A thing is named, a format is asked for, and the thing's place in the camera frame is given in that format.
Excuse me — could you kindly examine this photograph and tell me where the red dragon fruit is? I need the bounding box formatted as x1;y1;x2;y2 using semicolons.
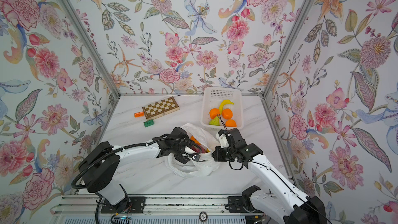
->
200;144;210;153

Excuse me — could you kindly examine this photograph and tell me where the green toy building brick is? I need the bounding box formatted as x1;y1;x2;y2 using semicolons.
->
144;120;154;128

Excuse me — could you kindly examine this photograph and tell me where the aluminium corner post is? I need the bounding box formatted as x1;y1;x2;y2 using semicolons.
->
59;0;121;100
262;0;315;100

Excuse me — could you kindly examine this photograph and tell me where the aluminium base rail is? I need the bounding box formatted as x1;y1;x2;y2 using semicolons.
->
50;195;275;224

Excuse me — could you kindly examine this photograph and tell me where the black corrugated cable hose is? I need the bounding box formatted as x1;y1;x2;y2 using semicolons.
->
70;136;203;190

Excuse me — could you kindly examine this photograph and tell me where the white translucent plastic bag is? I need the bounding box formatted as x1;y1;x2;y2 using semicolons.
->
164;123;220;178

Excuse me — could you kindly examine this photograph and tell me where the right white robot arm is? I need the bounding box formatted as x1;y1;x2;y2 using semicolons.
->
211;128;330;224

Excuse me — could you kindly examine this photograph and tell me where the orange mandarin fruit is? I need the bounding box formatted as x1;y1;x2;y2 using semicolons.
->
225;119;237;128
209;108;220;119
222;108;233;120
190;136;201;145

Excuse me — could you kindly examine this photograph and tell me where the wooden folding chessboard box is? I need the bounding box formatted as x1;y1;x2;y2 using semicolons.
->
142;96;180;120

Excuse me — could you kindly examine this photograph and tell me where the aluminium corner post left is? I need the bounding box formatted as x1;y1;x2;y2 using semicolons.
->
59;0;121;100

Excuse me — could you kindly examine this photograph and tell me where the orange toy building brick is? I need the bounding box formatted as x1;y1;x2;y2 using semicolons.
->
134;112;145;118

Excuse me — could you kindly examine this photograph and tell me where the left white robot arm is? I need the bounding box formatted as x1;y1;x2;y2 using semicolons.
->
71;127;202;209

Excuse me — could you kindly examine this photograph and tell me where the green pear fruit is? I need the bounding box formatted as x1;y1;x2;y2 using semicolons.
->
209;116;220;126

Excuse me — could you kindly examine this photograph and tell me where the yellow banana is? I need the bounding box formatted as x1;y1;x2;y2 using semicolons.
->
219;100;234;114

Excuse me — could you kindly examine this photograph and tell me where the aluminium corner post right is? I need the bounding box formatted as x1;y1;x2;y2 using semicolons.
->
262;0;315;100

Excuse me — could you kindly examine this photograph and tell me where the aluminium back bottom rail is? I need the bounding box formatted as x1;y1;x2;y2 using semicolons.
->
119;91;263;97

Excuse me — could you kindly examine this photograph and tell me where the white perforated plastic basket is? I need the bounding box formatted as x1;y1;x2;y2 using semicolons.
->
201;87;244;129

